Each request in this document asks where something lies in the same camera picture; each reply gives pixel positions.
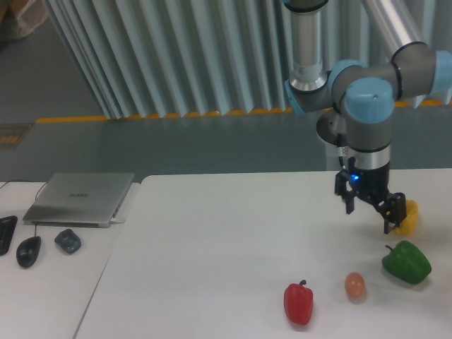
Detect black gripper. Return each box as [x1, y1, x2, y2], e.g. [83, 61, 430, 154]
[335, 162, 406, 234]

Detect red bell pepper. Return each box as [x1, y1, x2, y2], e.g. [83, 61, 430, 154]
[283, 280, 314, 326]

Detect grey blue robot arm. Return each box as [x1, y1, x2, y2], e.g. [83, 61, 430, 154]
[284, 1, 451, 233]

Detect yellow bell pepper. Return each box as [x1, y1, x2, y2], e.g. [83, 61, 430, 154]
[393, 200, 419, 236]

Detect green bell pepper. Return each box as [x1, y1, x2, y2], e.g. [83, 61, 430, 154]
[381, 240, 432, 285]

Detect brown egg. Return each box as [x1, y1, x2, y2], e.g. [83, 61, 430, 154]
[345, 272, 366, 299]

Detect folding partition screen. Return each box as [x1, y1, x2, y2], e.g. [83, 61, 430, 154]
[41, 0, 452, 121]

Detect silver closed laptop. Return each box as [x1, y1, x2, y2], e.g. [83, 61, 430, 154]
[23, 172, 134, 227]

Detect small dark grey tray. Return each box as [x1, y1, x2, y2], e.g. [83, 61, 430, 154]
[54, 229, 82, 254]

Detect black computer mouse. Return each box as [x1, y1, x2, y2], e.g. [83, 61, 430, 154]
[16, 236, 42, 268]

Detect black keyboard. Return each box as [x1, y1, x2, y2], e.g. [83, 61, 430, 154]
[0, 215, 18, 256]

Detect cardboard box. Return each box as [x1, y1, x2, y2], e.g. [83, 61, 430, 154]
[1, 1, 49, 42]

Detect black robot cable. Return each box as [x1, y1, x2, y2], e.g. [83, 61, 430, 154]
[335, 133, 349, 172]

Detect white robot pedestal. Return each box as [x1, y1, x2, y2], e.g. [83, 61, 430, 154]
[316, 112, 349, 172]

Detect black mouse cable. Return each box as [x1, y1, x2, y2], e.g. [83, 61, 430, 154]
[0, 179, 49, 238]

